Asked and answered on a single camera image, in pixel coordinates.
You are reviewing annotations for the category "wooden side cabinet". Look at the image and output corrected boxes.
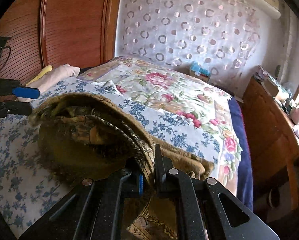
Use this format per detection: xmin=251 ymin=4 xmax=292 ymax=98
xmin=242 ymin=77 xmax=299 ymax=222

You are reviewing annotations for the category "floral bed quilt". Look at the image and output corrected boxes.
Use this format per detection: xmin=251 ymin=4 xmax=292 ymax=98
xmin=0 ymin=57 xmax=245 ymax=237

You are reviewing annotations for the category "brown gold patterned scarf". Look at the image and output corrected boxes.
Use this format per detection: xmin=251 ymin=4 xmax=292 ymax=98
xmin=29 ymin=93 xmax=214 ymax=239

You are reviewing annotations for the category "navy blue blanket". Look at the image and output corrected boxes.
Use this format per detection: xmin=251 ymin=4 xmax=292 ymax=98
xmin=227 ymin=97 xmax=254 ymax=212

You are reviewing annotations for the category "yellow plush toy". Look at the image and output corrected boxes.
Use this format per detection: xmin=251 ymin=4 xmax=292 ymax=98
xmin=26 ymin=65 xmax=53 ymax=86

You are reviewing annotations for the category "blue tissue box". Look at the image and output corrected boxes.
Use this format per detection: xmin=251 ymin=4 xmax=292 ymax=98
xmin=190 ymin=61 xmax=211 ymax=83

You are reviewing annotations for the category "circle-patterned sheer curtain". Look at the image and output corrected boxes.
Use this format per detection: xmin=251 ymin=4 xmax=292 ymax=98
xmin=116 ymin=0 xmax=260 ymax=83

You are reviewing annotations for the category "cardboard box on cabinet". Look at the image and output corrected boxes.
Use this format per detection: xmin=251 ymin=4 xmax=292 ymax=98
xmin=262 ymin=79 xmax=280 ymax=97

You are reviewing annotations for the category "pink ceramic figurine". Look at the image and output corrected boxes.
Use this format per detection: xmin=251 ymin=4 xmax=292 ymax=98
xmin=290 ymin=105 xmax=299 ymax=125

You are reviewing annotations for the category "white pink pillow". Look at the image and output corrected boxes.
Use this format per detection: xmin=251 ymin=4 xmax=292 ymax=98
xmin=25 ymin=64 xmax=81 ymax=94

